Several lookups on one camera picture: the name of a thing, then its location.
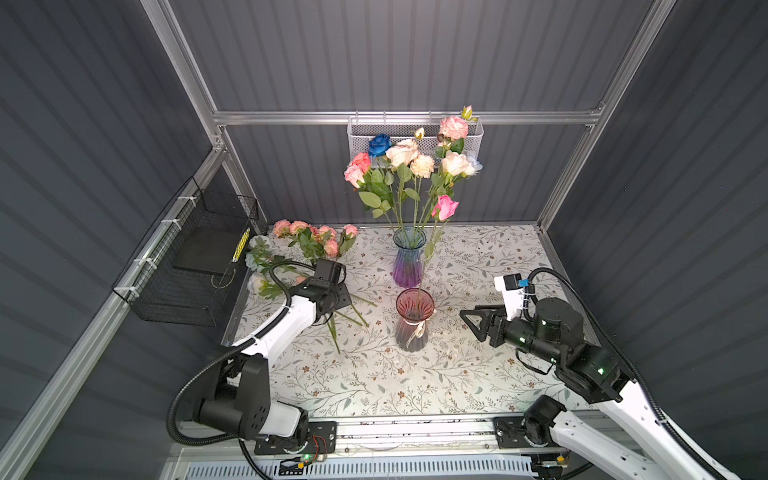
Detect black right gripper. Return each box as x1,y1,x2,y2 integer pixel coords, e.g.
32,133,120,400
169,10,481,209
458,300,559,367

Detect red glass vase with ribbon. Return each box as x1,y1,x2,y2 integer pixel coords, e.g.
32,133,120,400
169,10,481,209
395,288,435,352

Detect blue purple glass vase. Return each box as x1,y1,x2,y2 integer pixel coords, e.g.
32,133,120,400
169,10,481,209
392,228,427,289

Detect light pink rose stem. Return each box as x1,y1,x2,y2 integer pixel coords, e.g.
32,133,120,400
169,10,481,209
344,164,402,234

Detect magenta rose stem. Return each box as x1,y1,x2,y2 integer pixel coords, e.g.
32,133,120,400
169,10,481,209
423,194,459,263

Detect blue rose stem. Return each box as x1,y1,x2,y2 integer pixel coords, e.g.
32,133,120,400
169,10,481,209
367,134,392,159

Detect white rose stem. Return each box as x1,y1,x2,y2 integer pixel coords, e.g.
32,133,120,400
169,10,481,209
463,154,483,177

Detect pale pink rose stem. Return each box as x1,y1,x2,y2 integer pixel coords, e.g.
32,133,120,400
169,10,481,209
417,151,471,227

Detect pink cream peony spray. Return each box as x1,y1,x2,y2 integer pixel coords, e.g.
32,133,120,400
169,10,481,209
431,104,481,229

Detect pink red rose stem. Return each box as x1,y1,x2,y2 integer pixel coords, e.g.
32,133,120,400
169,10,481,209
347,152,407,229

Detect white peony spray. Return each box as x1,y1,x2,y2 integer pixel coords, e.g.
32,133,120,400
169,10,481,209
384,126,435,229

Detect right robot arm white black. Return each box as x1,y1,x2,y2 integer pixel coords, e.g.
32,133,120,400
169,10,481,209
460,298,736,479

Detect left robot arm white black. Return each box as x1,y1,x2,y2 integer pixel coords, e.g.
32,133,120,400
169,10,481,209
167,259,352,451

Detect bunch of artificial flowers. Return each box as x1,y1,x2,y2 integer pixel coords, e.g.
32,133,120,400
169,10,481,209
232,221,392,366

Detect floral table cloth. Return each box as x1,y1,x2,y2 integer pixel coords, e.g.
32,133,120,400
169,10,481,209
270,224,585,417

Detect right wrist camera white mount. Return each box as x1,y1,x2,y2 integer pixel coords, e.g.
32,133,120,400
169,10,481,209
494,273,529,321

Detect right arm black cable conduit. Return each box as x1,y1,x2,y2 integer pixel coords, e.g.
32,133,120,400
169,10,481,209
524,266,730,480

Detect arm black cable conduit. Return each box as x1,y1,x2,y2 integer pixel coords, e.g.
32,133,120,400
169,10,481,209
524,266,730,480
165,259,313,480

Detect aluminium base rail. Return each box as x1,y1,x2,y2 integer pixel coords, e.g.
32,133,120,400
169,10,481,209
158,410,637,480

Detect black wire mesh basket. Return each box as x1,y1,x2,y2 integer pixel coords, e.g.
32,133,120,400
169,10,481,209
113,179,262,327

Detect white wire mesh basket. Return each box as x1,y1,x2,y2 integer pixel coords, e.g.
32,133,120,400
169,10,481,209
347,111,484,175

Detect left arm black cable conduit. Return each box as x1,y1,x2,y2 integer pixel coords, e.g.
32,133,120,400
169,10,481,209
165,259,313,480

